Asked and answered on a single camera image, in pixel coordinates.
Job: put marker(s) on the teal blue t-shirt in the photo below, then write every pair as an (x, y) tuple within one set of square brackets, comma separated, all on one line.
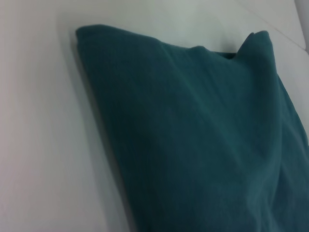
[(193, 133)]

